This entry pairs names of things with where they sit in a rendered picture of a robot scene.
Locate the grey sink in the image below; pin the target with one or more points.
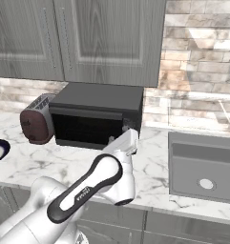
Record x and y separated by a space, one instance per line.
202 168

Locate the dark red toaster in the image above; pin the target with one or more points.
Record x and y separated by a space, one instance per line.
37 122

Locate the grey base cupboard front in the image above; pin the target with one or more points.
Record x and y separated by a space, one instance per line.
189 230
10 200
116 216

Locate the black toaster oven door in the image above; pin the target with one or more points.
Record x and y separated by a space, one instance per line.
78 143

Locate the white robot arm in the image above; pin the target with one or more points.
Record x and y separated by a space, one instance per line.
107 178

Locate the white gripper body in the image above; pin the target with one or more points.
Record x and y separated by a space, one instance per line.
125 141

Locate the black toaster oven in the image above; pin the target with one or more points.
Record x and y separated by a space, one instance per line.
97 101

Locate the grey wall cupboard door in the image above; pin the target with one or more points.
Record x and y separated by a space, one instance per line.
110 38
21 38

